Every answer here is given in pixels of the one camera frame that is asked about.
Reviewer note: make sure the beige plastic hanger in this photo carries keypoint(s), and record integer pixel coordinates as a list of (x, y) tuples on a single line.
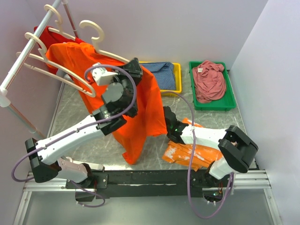
[(98, 39)]

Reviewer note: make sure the beige empty hanger front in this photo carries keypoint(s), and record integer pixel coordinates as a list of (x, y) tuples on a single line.
[(43, 58)]

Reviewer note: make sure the blue checkered shirt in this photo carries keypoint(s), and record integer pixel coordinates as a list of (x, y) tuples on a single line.
[(163, 73)]

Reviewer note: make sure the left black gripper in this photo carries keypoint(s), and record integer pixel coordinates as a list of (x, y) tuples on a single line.
[(134, 67)]

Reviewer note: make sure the beige hanger holding red shirt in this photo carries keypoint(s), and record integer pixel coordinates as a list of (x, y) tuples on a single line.
[(58, 22)]

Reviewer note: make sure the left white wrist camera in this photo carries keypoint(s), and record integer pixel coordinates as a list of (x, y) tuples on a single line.
[(101, 75)]

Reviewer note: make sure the red t shirt on hanger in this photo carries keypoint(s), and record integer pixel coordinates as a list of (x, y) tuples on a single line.
[(62, 50)]

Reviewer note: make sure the green plastic bin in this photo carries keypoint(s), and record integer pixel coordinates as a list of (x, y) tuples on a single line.
[(226, 103)]

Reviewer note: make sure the black base bar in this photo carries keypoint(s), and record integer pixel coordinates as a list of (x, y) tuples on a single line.
[(146, 183)]

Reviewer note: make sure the metal clothes rack rail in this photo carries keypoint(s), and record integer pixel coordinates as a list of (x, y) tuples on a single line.
[(4, 101)]

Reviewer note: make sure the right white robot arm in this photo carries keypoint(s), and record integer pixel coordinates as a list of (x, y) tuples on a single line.
[(221, 151)]

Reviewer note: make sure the orange cloth with white paint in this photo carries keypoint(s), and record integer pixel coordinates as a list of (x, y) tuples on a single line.
[(177, 153)]

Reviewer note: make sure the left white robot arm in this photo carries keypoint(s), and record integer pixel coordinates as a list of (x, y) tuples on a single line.
[(46, 155)]

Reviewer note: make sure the pink crumpled shirt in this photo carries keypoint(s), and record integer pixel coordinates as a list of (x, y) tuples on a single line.
[(209, 81)]

